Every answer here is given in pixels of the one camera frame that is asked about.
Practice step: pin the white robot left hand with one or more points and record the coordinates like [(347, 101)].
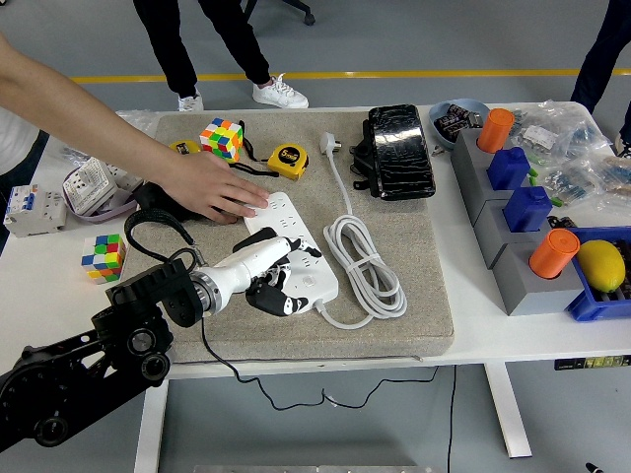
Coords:
[(251, 266)]

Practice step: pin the person's hand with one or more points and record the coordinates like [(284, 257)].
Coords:
[(212, 189)]

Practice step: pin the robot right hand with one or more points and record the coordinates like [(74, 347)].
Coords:
[(594, 469)]

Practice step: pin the white power strip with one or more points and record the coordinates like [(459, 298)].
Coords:
[(291, 222)]

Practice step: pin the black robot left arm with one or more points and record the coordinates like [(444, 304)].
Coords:
[(143, 295)]

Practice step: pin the person's forearm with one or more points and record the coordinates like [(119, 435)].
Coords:
[(74, 111)]

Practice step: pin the large colourful puzzle cube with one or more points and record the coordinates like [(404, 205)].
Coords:
[(222, 140)]

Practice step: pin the flat yellow tape measure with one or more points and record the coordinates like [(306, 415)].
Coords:
[(183, 146)]

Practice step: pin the black fabric pouch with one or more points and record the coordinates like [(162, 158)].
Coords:
[(153, 197)]

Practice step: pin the white socket cube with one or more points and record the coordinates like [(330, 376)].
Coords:
[(89, 184), (125, 181)]

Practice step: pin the clear bag of metal parts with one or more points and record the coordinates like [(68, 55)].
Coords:
[(140, 120)]

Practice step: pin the white table leg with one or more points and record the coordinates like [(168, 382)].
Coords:
[(508, 414), (150, 433)]

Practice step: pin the table control panel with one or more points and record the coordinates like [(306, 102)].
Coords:
[(591, 363)]

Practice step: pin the grey-brown fabric mat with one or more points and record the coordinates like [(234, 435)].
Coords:
[(345, 340)]

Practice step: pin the small colourful puzzle cube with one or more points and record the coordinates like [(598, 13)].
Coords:
[(106, 256)]

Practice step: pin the person in black trousers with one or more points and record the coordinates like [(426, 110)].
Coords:
[(172, 49)]

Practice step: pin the blue storage bin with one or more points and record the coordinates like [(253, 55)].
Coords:
[(591, 308)]

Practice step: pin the white circuit breaker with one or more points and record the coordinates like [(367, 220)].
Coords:
[(39, 212)]

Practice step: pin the black cracked glossy case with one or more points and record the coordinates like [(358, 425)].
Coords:
[(401, 153)]

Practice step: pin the grey peg holder block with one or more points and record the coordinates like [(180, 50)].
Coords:
[(522, 290), (466, 162), (490, 222)]

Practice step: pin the yellow lemon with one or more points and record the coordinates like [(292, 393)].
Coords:
[(601, 265)]

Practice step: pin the orange cylinder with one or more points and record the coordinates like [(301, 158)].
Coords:
[(554, 253), (495, 130)]

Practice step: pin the small metal clip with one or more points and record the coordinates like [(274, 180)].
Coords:
[(438, 150)]

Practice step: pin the blue bowl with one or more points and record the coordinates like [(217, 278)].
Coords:
[(441, 137)]

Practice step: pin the dark electronic parts pile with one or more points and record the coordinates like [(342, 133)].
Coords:
[(562, 222)]

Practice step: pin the black capacitors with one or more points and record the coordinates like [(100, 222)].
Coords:
[(456, 120)]

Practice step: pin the blue block peg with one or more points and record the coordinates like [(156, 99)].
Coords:
[(530, 209), (509, 168)]

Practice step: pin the clear bag of components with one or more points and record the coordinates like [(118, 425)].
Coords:
[(616, 172), (572, 182), (586, 133)]

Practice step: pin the clear bag with white label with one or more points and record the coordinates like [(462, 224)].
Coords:
[(539, 134)]

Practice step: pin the person in dark blue trousers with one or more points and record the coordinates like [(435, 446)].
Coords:
[(601, 49)]

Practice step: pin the black plastic bracket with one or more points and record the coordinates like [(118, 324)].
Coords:
[(362, 157)]

